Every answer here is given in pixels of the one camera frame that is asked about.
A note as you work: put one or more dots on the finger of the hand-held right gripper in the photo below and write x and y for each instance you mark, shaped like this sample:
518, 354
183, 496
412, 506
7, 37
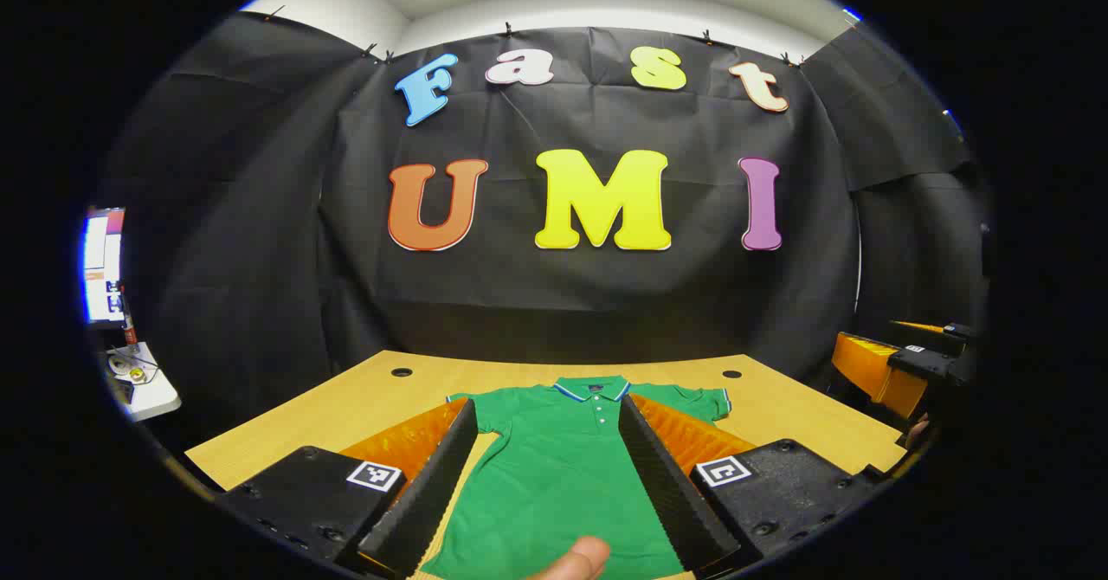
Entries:
866, 368
930, 334

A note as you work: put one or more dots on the green T-shirt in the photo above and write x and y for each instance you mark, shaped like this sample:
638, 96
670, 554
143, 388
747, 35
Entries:
554, 476

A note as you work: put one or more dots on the small red bottle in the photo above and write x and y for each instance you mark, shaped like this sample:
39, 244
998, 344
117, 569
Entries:
129, 325

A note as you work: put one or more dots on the small black device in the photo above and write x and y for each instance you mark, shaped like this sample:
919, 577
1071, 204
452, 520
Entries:
124, 390

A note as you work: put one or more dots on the black backdrop cloth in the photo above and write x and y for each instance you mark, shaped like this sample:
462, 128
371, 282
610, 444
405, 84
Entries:
589, 294

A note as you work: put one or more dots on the white side table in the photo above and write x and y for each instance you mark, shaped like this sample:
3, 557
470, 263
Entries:
151, 398

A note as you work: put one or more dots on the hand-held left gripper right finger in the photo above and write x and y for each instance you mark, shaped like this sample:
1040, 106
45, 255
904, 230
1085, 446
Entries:
662, 476

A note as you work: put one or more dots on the computer monitor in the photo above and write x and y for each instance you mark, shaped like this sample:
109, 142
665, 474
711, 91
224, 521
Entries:
102, 264

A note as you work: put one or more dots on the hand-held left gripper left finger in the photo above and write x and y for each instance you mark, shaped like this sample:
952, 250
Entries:
433, 476

